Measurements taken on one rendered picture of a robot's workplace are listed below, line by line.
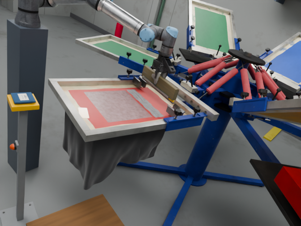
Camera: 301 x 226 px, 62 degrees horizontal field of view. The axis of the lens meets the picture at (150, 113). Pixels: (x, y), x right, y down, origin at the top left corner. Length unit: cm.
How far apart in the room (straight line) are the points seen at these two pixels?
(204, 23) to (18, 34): 206
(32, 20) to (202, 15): 202
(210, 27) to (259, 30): 177
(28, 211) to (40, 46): 116
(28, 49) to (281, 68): 235
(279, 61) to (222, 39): 65
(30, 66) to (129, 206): 132
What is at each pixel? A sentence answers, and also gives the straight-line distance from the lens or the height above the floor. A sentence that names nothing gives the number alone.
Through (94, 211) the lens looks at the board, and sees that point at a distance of 213.
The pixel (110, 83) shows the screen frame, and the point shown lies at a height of 97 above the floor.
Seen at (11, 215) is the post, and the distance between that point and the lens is 213.
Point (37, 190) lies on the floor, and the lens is 227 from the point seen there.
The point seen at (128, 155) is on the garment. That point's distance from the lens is 155.
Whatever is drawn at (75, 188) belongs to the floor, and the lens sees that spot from 229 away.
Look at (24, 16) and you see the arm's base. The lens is 182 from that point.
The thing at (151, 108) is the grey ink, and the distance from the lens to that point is 160.
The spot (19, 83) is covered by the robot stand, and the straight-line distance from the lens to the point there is 190.
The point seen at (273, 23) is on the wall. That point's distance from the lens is 473.
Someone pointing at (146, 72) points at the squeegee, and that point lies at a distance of 173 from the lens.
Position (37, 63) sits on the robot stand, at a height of 97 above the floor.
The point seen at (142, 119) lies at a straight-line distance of 146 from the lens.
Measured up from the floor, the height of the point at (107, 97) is 96.
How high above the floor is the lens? 168
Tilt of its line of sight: 28 degrees down
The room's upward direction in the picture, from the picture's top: 17 degrees clockwise
